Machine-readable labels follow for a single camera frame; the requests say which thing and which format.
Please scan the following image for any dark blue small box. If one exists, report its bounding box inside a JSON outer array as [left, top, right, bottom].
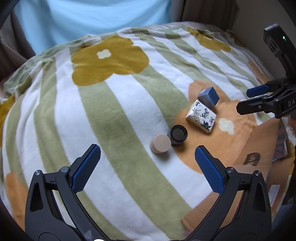
[[198, 87, 219, 108]]

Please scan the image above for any black round jar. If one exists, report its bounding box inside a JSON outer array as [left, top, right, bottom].
[[168, 125, 188, 146]]

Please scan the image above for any brown cardboard box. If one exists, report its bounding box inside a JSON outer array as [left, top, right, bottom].
[[181, 118, 295, 232]]

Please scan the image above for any beige round lid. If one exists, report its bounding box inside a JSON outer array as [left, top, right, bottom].
[[149, 134, 171, 154]]

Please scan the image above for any right brown curtain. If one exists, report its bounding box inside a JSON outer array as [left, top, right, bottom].
[[171, 0, 239, 30]]

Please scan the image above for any brown curtain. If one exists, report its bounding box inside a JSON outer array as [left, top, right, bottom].
[[171, 0, 239, 30], [1, 12, 35, 80]]

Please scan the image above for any floral striped fleece blanket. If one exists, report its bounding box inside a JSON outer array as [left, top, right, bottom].
[[1, 23, 272, 240]]

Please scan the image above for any left brown curtain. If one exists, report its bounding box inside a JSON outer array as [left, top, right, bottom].
[[1, 12, 35, 80]]

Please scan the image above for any light blue hanging sheet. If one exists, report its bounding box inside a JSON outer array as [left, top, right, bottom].
[[14, 0, 171, 54]]

